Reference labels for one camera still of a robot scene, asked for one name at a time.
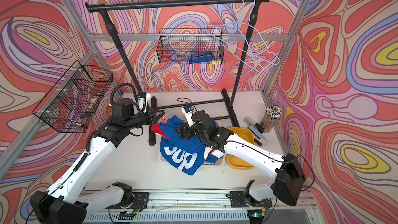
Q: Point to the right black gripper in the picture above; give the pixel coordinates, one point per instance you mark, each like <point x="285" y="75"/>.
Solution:
<point x="184" y="129"/>

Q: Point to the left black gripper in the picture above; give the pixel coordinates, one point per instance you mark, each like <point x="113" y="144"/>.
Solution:
<point x="150" y="115"/>

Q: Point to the blue red white jacket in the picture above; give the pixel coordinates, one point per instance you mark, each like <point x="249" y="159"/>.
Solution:
<point x="185" y="155"/>

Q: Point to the light blue hanger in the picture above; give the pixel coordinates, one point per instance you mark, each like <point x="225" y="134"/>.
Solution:
<point x="232" y="40"/>

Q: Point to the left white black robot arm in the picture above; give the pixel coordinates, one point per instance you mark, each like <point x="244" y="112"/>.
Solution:
<point x="61" y="203"/>

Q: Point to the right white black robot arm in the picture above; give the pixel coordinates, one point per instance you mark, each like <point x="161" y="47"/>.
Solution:
<point x="285" y="173"/>

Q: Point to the white perforated plastic basket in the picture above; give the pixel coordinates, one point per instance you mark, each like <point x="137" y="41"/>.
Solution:
<point x="221" y="161"/>

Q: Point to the yellow plastic tray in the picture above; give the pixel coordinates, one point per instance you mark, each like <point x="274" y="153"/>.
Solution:
<point x="236" y="159"/>

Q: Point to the grey stapler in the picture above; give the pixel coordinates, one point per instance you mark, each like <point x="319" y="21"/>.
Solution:
<point x="257" y="131"/>

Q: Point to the blue brush in basket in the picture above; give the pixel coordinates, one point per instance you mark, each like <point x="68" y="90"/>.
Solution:
<point x="201" y="58"/>

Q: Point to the cup of coloured pencils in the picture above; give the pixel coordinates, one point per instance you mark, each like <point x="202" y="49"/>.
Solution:
<point x="272" y="115"/>

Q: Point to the black clothes rack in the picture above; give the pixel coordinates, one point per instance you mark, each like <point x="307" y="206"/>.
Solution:
<point x="103" y="10"/>

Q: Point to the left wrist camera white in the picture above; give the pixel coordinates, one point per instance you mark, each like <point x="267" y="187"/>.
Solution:
<point x="143" y="99"/>

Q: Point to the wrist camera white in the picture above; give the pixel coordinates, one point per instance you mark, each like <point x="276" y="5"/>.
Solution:
<point x="188" y="111"/>
<point x="143" y="99"/>

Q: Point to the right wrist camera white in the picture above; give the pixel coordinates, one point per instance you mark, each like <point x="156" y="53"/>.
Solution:
<point x="188" y="111"/>

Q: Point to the black wire basket back wall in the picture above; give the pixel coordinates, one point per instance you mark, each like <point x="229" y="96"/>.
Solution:
<point x="177" y="45"/>

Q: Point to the black wire basket wall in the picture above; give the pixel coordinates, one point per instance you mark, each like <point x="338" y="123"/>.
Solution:
<point x="177" y="45"/>
<point x="70" y="104"/>

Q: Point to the black wire basket left wall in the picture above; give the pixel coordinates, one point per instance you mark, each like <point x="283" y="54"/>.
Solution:
<point x="70" y="104"/>

